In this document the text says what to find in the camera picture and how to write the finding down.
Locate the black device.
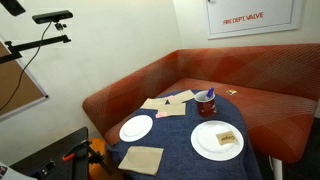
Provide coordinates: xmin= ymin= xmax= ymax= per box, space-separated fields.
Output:
xmin=0 ymin=0 xmax=26 ymax=17

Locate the white plate with sugar packet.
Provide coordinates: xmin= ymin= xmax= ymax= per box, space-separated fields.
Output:
xmin=190 ymin=120 xmax=245 ymax=162

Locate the white sofa leg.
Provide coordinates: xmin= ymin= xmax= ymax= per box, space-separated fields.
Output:
xmin=269 ymin=156 xmax=284 ymax=180

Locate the cork board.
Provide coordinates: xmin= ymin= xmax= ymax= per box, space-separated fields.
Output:
xmin=0 ymin=41 xmax=49 ymax=121

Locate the round blue table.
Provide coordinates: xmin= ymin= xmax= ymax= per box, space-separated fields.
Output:
xmin=105 ymin=89 xmax=263 ymax=180

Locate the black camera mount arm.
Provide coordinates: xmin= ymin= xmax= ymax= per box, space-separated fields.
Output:
xmin=0 ymin=34 xmax=72 ymax=65

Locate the brown sugar packet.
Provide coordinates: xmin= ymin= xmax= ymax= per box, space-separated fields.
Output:
xmin=215 ymin=130 xmax=239 ymax=146

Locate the empty white plate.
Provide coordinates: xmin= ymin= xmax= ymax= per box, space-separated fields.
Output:
xmin=119 ymin=114 xmax=154 ymax=143

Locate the lone brown paper napkin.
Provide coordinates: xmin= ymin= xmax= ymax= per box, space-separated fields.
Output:
xmin=117 ymin=145 xmax=165 ymax=177

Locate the black stereo camera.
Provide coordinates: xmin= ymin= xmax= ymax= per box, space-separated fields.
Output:
xmin=32 ymin=9 xmax=74 ymax=25

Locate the blue Sharpie marker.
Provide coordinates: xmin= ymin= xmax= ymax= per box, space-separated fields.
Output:
xmin=205 ymin=87 xmax=215 ymax=100

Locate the red mug white inside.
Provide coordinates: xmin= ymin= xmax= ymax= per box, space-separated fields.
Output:
xmin=194 ymin=90 xmax=218 ymax=118

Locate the orange handled black clamp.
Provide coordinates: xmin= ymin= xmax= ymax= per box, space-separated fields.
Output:
xmin=62 ymin=139 xmax=114 ymax=174

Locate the black camera cable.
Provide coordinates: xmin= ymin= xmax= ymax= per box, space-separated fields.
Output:
xmin=0 ymin=22 xmax=53 ymax=113

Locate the white fire valve panel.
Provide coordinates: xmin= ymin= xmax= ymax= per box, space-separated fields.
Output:
xmin=205 ymin=0 xmax=306 ymax=40

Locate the red patterned sofa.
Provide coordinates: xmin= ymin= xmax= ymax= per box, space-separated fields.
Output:
xmin=82 ymin=43 xmax=320 ymax=164

